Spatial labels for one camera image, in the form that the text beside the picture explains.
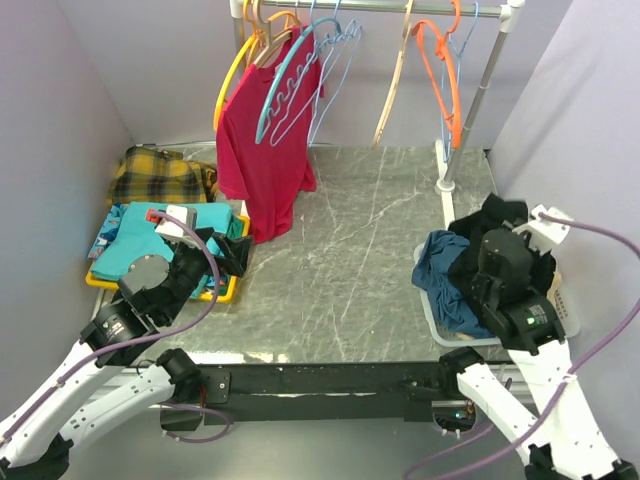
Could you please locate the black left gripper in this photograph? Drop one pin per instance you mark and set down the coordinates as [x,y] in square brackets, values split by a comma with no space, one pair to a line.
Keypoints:
[235,251]

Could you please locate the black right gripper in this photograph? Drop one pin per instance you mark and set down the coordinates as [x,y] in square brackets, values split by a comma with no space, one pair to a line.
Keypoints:
[525,241]

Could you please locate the black shirt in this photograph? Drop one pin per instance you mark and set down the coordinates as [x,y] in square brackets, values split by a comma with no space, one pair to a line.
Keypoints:
[494,212]

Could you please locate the dark blue shirt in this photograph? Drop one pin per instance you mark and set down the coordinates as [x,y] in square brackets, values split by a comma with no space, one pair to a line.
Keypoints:
[450,308]

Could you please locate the magenta pink shirt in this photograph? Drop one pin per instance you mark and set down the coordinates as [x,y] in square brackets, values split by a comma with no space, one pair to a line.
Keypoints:
[268,179]

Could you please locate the pale blue wire hanger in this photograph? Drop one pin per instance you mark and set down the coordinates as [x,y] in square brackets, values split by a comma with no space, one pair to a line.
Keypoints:
[298,110]

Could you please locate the light blue wavy hanger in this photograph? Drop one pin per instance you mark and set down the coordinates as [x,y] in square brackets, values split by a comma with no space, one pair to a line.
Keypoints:
[284,84]

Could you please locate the beige hanger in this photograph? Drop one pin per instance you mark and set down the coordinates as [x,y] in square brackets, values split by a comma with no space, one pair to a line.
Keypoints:
[272,42]

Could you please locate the wooden hanger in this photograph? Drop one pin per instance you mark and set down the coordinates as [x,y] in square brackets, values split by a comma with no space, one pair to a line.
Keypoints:
[392,91]

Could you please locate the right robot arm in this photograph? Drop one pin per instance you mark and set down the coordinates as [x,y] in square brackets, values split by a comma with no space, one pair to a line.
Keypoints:
[562,440]

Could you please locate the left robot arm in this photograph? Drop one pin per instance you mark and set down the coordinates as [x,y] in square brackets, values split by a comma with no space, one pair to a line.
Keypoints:
[39,439]

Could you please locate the yellow plaid shirt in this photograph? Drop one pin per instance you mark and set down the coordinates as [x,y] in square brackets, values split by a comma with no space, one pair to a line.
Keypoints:
[161,176]

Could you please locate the yellow plastic hanger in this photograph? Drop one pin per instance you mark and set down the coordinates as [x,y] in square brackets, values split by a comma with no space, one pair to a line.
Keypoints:
[249,43]

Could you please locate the green printed garment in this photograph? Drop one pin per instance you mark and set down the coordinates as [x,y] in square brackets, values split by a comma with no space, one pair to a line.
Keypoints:
[235,230]

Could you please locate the white perforated plastic basket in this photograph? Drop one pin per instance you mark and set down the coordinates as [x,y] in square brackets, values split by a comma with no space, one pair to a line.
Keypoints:
[565,310]

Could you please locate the folded turquoise cloth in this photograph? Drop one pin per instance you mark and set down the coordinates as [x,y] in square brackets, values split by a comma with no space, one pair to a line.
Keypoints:
[137,238]

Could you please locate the blue patterned cloth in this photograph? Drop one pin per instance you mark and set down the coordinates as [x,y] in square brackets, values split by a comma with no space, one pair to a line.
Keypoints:
[108,231]

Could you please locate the yellow plastic tray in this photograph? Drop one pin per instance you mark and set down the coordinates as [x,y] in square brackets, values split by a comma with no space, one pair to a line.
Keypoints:
[94,281]

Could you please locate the black base bar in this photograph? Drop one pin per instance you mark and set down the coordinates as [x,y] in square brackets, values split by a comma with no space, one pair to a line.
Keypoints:
[411,391]

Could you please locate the white clothes rack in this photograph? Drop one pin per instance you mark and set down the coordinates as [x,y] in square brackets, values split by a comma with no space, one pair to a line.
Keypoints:
[507,13]

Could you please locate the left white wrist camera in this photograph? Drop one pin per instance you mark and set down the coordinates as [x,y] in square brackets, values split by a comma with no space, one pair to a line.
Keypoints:
[168,224]

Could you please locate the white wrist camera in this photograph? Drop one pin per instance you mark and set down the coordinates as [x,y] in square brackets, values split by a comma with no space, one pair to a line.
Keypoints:
[545,229]
[168,224]

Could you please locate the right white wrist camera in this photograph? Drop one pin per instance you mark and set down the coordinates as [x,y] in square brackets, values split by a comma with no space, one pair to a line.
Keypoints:
[545,229]

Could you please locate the thin blue wire hanger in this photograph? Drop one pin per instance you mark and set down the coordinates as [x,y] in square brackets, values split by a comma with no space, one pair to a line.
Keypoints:
[458,50]

